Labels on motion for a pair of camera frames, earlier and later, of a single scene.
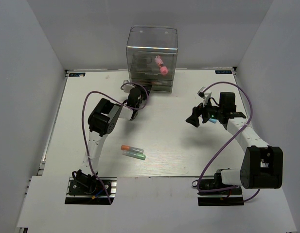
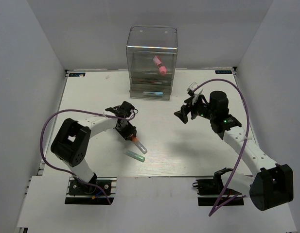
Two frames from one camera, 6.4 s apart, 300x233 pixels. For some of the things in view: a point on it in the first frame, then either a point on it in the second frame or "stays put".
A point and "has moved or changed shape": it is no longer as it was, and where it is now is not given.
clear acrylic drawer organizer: (151, 54) stays put
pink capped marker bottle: (164, 70) stays put
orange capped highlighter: (129, 148) -> (134, 140)
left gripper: (145, 89) -> (132, 129)
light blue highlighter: (213, 120) has moved or changed shape
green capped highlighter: (140, 156) stays put
